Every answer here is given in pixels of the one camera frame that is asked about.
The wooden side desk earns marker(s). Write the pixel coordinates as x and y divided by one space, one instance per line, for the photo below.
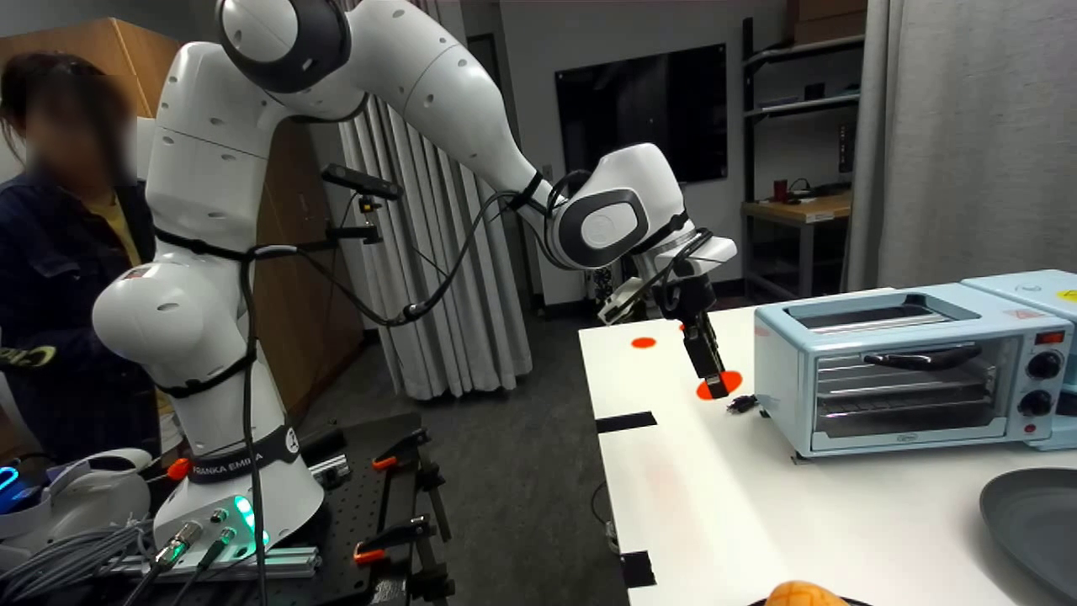
803 209

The small blue object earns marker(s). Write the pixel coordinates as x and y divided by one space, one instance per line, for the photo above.
12 489

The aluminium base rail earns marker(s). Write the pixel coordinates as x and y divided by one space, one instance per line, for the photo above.
279 556

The black round pan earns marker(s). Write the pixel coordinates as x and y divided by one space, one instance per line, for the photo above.
1036 527

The brown cardboard box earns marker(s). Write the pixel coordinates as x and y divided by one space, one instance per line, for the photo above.
828 17

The light blue toaster oven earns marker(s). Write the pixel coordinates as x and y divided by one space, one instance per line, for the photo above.
897 382

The black camera on stand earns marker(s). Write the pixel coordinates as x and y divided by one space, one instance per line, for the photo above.
360 184

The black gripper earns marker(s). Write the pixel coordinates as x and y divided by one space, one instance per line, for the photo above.
689 295

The black wall monitor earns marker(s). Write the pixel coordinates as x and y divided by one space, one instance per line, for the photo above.
675 103

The black table edge bracket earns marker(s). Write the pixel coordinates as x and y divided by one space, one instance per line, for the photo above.
636 566
624 424

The light grey pleated curtain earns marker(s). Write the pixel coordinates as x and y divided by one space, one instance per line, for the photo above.
449 347

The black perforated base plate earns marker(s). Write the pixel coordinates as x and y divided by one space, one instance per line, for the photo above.
340 501

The dark shelf unit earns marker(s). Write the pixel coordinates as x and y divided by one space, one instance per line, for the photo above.
803 103

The small black plug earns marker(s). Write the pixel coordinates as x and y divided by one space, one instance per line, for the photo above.
740 401

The grey plain curtain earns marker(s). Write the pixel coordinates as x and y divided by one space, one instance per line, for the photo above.
962 135

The orange fruit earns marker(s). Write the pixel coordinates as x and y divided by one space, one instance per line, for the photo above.
805 594

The white grey plastic device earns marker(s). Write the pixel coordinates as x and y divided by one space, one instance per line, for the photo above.
96 489

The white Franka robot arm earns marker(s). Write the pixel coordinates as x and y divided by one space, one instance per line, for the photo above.
214 155

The person in dark jacket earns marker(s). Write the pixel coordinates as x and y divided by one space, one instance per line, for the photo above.
56 305

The silver toaster oven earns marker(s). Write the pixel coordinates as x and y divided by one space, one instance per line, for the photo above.
1026 288

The orange disc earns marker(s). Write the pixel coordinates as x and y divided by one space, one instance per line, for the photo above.
643 342
732 387

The wooden cabinet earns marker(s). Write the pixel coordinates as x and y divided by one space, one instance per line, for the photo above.
320 325

